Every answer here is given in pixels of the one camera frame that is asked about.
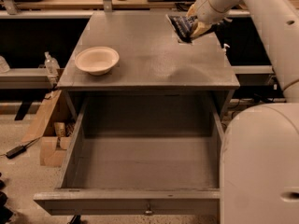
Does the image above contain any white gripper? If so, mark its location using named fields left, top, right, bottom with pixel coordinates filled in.
left=187, top=0, right=240, bottom=38

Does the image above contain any blue chip bag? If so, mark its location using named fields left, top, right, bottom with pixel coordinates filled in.
left=165, top=13, right=233, bottom=45

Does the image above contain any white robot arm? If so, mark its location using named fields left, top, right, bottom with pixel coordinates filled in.
left=192, top=0, right=299, bottom=224

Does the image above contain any grey cabinet counter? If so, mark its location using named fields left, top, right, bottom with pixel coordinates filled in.
left=58, top=11, right=239, bottom=113

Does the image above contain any open grey top drawer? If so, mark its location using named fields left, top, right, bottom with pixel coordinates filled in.
left=34, top=93, right=223, bottom=216

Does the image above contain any white pump dispenser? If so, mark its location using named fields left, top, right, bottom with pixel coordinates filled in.
left=222, top=43, right=231, bottom=53

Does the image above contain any white paper bowl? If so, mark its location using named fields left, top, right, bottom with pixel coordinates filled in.
left=75, top=47, right=120, bottom=76

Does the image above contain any clear plastic bottle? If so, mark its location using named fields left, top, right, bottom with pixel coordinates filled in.
left=44, top=51, right=60, bottom=77

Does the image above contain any open cardboard box left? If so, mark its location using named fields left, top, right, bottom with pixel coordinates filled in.
left=22, top=91, right=73, bottom=167

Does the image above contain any black power adapter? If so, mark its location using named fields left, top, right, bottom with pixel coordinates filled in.
left=6, top=146, right=26, bottom=159

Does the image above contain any black cable coil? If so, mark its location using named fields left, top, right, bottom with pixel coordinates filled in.
left=173, top=0, right=197, bottom=13

